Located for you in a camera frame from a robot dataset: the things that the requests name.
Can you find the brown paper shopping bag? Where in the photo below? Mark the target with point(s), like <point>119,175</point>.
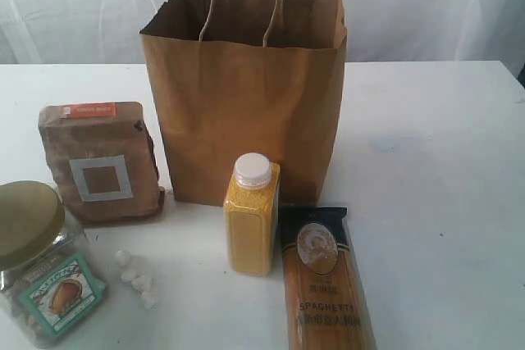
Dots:
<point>235,76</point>

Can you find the clear nut jar gold lid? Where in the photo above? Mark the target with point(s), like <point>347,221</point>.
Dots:
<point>50,281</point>

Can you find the yellow millet bottle white cap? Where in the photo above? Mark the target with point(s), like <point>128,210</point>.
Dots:
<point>251,213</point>

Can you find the brown kraft pouch orange label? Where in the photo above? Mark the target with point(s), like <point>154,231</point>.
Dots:
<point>101,158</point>

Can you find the spaghetti packet dark blue top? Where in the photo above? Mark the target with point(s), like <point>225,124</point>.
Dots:
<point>326,307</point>

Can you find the white pebble candy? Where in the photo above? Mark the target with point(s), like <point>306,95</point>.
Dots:
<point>142,283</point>
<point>128,275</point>
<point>149,299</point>
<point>122,257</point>

